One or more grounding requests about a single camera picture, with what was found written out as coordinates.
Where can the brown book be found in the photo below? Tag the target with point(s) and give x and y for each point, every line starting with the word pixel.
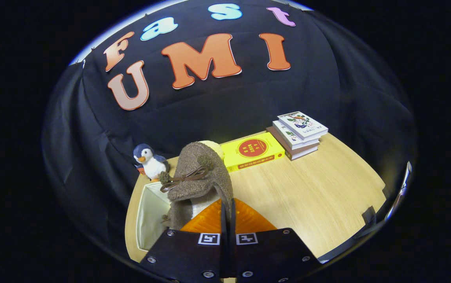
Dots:
pixel 306 154

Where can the white book with bird print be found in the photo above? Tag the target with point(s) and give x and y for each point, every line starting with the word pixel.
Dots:
pixel 302 124

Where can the yellow book with red circle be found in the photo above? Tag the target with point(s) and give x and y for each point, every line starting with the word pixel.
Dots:
pixel 268 151

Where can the penguin plush toy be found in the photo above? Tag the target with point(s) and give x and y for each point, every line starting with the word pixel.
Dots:
pixel 152 165

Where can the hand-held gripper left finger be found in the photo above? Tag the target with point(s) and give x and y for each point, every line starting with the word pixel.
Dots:
pixel 209 259

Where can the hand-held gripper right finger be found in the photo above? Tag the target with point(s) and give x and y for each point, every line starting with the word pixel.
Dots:
pixel 264 255

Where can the cream fabric storage box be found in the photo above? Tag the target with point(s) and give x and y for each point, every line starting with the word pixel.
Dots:
pixel 150 216

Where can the white book with plant print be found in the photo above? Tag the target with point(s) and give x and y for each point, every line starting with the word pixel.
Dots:
pixel 284 133

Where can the yellow round plush cushion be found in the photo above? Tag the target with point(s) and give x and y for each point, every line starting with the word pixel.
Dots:
pixel 217 149

